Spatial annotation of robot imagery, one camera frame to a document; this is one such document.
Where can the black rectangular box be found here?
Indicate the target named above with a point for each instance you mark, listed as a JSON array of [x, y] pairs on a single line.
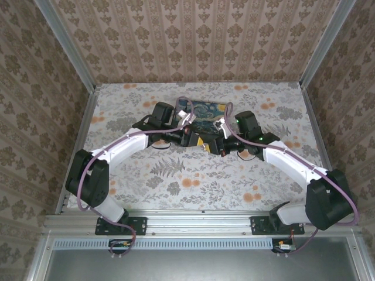
[[205, 112]]

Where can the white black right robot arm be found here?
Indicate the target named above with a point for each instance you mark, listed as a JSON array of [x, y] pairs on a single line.
[[287, 164]]

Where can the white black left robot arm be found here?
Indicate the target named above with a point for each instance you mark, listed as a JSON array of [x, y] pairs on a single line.
[[123, 146]]

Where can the floral table cover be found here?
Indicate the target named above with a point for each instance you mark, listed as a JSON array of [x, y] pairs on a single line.
[[205, 187]]

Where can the grey metal plate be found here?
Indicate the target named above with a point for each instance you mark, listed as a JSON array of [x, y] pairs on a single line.
[[190, 266]]

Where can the aluminium table side rail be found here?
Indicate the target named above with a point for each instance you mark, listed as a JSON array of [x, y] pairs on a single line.
[[319, 131], [85, 123]]

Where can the aluminium mounting rail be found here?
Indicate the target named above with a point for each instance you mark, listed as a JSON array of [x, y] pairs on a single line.
[[199, 222]]

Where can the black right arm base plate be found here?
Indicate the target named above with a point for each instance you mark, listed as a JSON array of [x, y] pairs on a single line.
[[259, 225]]

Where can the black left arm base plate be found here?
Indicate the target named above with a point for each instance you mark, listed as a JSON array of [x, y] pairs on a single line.
[[140, 225]]

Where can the aluminium frame post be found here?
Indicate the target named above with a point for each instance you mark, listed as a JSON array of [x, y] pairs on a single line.
[[70, 49], [326, 44]]

